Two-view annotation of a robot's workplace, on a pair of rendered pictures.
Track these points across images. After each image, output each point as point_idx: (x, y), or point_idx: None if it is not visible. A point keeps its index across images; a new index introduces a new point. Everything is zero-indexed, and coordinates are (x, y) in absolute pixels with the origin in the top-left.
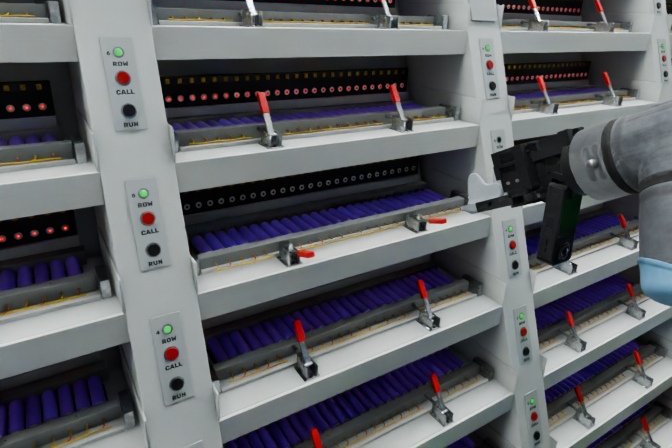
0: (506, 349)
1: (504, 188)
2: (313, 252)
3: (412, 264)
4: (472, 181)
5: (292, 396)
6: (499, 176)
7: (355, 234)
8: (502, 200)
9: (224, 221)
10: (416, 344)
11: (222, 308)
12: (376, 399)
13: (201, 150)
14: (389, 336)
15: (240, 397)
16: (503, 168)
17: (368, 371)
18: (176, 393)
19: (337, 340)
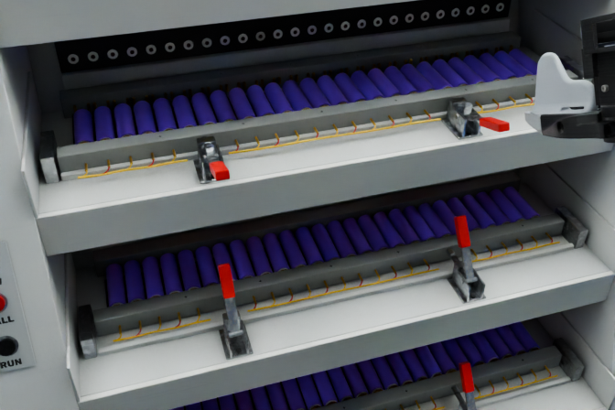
0: (609, 342)
1: (598, 97)
2: (227, 171)
3: (475, 176)
4: (544, 69)
5: (202, 379)
6: (590, 70)
7: (345, 131)
8: (583, 124)
9: (134, 86)
10: (433, 321)
11: (85, 241)
12: (372, 381)
13: None
14: (391, 301)
15: (123, 368)
16: (601, 54)
17: (340, 354)
18: (6, 359)
19: (304, 295)
